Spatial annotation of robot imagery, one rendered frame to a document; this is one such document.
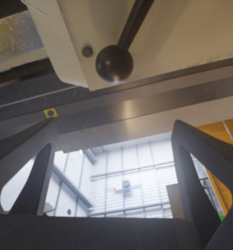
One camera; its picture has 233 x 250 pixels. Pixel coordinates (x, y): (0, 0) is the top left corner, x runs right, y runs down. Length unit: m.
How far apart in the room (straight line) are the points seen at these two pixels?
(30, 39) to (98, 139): 0.56
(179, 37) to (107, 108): 0.83
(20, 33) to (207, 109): 0.88
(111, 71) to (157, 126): 0.94
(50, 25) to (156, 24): 0.11
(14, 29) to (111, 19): 0.77
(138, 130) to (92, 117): 0.24
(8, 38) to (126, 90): 0.52
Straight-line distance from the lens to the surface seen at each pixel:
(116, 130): 1.11
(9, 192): 10.88
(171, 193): 8.47
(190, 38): 0.24
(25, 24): 0.95
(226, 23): 0.25
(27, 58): 0.99
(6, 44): 1.00
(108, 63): 0.19
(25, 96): 1.09
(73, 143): 1.19
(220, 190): 2.64
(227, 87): 1.11
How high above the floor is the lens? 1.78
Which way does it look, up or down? 8 degrees up
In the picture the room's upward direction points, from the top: 102 degrees counter-clockwise
